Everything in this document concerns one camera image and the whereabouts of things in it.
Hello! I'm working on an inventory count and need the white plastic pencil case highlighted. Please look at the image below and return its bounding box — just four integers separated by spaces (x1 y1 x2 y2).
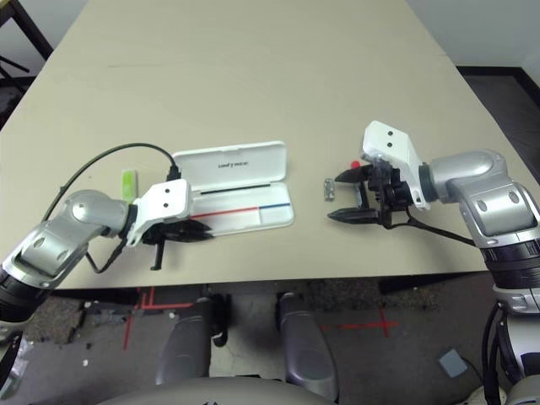
171 140 295 237

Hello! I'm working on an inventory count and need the crumpled clear plastic bag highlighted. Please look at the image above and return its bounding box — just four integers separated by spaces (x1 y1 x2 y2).
0 335 30 397

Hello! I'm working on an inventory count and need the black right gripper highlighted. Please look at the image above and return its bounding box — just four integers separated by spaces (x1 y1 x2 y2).
327 159 417 228

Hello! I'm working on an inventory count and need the grey robot torso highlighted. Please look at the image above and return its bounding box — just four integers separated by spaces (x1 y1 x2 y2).
94 376 338 405

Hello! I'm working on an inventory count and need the white sneaker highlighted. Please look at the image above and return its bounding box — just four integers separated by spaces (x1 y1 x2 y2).
467 381 510 405

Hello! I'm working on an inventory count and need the grey floor pedal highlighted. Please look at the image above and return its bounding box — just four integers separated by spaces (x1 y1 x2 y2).
437 348 469 378

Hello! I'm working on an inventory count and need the black tripod stand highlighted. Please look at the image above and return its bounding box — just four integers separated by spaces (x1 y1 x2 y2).
0 53 31 92

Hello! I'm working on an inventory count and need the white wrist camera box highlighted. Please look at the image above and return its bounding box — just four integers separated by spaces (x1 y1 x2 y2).
126 179 192 248
361 121 432 211

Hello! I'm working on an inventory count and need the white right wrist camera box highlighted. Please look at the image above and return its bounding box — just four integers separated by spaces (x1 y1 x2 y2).
361 121 432 211

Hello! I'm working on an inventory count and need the grey robot left leg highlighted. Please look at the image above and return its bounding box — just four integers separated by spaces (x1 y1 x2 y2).
154 297 212 387

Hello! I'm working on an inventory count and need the black table crossbeam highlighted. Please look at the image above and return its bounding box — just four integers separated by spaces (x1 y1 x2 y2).
201 281 309 296

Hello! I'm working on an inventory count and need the grey floor bracket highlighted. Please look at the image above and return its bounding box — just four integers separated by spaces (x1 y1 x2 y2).
86 306 143 327

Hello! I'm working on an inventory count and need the grey robot right leg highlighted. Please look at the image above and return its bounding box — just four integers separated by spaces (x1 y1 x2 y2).
276 292 341 402

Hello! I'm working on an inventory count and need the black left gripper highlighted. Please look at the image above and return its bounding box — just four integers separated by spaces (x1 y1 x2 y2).
141 219 215 271

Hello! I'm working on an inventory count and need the grey robot leg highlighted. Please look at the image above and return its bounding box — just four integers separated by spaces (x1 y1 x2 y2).
276 292 341 402
154 297 212 387

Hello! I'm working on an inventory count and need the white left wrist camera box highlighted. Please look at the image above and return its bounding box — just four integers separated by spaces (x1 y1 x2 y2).
126 179 192 248

